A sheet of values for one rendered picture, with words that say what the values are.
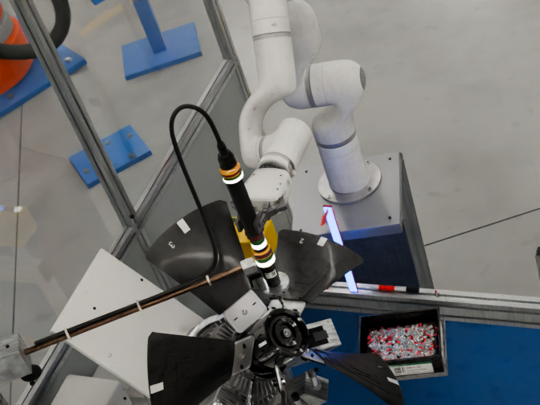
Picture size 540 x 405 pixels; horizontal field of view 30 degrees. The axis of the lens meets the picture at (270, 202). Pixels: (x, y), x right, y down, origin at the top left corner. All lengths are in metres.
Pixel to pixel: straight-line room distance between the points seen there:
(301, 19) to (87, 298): 0.87
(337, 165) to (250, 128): 0.56
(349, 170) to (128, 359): 0.90
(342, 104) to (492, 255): 1.47
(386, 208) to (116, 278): 0.84
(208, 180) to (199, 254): 1.19
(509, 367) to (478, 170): 1.63
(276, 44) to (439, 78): 2.72
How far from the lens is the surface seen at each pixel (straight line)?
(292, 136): 2.33
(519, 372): 2.95
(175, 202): 3.30
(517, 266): 3.99
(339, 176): 2.91
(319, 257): 2.50
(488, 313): 2.75
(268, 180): 2.24
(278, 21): 2.33
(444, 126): 4.68
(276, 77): 2.32
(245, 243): 2.76
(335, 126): 2.79
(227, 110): 3.62
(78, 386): 2.76
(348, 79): 2.71
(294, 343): 2.29
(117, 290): 2.45
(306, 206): 2.97
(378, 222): 2.85
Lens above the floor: 2.89
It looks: 40 degrees down
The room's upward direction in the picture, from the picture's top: 20 degrees counter-clockwise
